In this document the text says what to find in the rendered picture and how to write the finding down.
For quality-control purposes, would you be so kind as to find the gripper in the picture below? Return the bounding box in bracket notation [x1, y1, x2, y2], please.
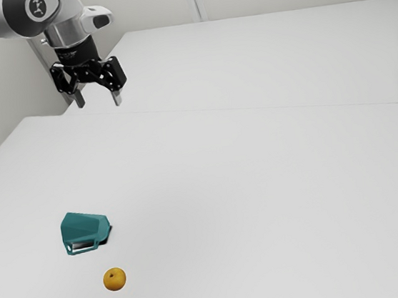
[46, 33, 131, 114]

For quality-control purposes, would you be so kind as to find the yellow round fruit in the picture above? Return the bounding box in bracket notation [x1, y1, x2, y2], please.
[101, 265, 129, 294]

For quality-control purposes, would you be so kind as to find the teal faceted mug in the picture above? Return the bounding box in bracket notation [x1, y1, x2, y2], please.
[59, 207, 114, 258]

